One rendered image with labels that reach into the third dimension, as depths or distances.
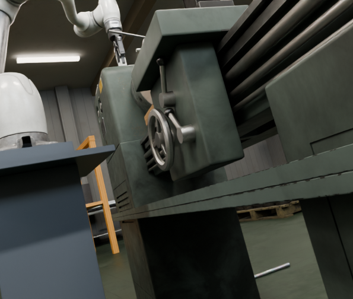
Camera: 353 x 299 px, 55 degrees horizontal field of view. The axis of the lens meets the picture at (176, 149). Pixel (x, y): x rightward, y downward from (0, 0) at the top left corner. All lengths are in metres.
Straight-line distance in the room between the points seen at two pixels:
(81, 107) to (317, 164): 8.95
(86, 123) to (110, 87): 7.48
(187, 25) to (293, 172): 0.43
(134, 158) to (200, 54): 0.90
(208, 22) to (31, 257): 0.74
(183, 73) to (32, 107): 0.57
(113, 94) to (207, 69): 0.95
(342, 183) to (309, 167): 0.04
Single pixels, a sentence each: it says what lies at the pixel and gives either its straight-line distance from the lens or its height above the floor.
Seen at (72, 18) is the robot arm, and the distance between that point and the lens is 1.93.
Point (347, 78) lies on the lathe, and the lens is 0.40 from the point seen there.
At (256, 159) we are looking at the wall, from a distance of 11.20.
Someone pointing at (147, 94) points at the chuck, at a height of 1.02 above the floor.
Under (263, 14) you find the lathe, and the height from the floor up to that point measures 0.83.
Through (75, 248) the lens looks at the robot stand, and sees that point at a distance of 1.03.
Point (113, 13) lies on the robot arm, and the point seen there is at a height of 1.58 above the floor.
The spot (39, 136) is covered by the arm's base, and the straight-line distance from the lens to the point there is 1.12.
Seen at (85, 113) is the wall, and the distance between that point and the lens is 9.19.
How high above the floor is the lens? 0.55
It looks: 8 degrees up
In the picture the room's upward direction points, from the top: 14 degrees counter-clockwise
